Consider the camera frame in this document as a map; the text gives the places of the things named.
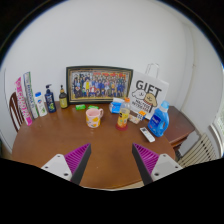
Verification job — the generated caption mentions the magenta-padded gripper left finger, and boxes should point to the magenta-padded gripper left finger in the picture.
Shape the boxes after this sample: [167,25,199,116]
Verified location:
[41,143,93,186]

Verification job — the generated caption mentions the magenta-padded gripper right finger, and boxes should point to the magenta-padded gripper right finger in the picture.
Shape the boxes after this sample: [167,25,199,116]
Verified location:
[131,143,184,186]

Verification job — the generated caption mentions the orange-capped clear drink bottle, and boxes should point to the orange-capped clear drink bottle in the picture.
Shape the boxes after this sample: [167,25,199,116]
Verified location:
[116,97,132,129]

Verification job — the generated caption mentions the white remote control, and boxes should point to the white remote control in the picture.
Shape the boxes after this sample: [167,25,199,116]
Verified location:
[139,126,156,144]

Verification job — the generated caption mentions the blue detergent bottle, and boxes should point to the blue detergent bottle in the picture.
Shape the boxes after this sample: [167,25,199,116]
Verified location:
[147,100,171,138]

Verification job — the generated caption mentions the flat round red coaster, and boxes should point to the flat round red coaster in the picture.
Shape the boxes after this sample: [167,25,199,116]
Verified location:
[115,123,129,132]

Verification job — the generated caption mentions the small floral patterned box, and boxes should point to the small floral patterned box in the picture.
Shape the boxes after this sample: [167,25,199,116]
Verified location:
[128,113,142,125]

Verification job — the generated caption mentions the dark wooden side table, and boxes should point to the dark wooden side table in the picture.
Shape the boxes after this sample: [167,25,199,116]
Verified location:
[163,105,196,161]

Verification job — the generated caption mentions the white radiator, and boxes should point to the white radiator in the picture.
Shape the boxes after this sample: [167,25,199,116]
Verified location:
[176,132,219,169]

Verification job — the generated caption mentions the puzzle cube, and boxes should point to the puzzle cube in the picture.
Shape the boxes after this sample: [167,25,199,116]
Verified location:
[136,110,147,121]

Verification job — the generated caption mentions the pink mug with orange print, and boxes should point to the pink mug with orange print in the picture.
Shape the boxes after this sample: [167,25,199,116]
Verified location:
[85,107,105,129]

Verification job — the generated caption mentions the amber pump bottle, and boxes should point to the amber pump bottle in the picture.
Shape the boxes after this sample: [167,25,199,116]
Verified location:
[58,84,69,110]

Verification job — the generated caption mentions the white bottle with blue cap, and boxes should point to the white bottle with blue cap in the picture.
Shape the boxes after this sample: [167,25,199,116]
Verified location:
[34,91,49,118]

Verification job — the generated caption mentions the dark blue pump bottle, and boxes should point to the dark blue pump bottle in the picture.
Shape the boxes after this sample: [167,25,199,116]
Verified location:
[44,83,57,114]

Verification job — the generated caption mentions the blue tissue pack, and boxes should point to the blue tissue pack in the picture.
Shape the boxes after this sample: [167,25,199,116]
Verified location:
[109,97,126,115]

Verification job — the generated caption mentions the white printed gift bag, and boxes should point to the white printed gift bag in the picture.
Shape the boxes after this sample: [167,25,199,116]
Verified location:
[127,62,170,120]

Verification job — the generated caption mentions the wooden chair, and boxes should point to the wooden chair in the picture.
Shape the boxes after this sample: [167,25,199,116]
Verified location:
[8,91,25,133]

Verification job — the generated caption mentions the tall pink box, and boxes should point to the tall pink box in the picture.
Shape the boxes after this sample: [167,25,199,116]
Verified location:
[14,76,34,127]

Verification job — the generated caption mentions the tall green and white box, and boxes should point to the tall green and white box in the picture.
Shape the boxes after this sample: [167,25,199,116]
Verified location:
[22,71,40,120]

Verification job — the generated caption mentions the framed group picture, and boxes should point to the framed group picture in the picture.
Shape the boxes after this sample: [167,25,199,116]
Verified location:
[65,65,134,105]

